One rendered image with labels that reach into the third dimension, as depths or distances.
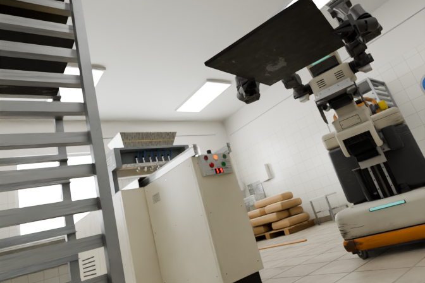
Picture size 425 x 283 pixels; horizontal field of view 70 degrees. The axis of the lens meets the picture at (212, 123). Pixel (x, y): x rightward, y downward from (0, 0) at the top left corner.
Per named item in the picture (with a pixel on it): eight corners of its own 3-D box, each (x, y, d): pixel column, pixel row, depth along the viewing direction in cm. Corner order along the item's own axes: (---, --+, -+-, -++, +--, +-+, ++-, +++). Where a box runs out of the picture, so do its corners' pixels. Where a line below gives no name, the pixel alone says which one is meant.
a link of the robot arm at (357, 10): (383, 31, 127) (363, 43, 130) (367, 13, 132) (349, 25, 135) (381, 17, 117) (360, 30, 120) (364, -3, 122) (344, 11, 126)
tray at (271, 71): (270, 86, 157) (269, 83, 157) (345, 45, 137) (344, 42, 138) (205, 66, 107) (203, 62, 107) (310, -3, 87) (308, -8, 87)
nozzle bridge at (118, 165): (105, 201, 247) (98, 161, 258) (178, 189, 293) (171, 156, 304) (119, 189, 224) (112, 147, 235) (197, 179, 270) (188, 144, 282)
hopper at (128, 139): (109, 160, 262) (107, 145, 266) (165, 156, 298) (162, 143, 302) (121, 148, 242) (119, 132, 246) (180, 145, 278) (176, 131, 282)
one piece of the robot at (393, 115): (362, 217, 225) (319, 117, 252) (445, 197, 199) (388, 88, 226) (352, 224, 198) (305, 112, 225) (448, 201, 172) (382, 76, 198)
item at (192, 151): (93, 219, 325) (93, 213, 328) (96, 218, 327) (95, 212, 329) (195, 154, 187) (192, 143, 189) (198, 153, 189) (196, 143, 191)
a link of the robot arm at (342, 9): (348, 3, 159) (329, 16, 163) (343, -6, 157) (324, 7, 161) (387, 33, 125) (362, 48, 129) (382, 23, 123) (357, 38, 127)
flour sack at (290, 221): (290, 227, 517) (287, 218, 522) (272, 231, 545) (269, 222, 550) (312, 218, 566) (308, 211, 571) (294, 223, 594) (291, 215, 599)
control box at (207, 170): (202, 177, 187) (197, 156, 192) (230, 173, 203) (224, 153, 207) (205, 175, 185) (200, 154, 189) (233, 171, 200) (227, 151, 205)
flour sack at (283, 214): (249, 228, 577) (246, 220, 582) (262, 224, 605) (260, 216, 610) (277, 220, 529) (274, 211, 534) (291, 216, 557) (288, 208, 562)
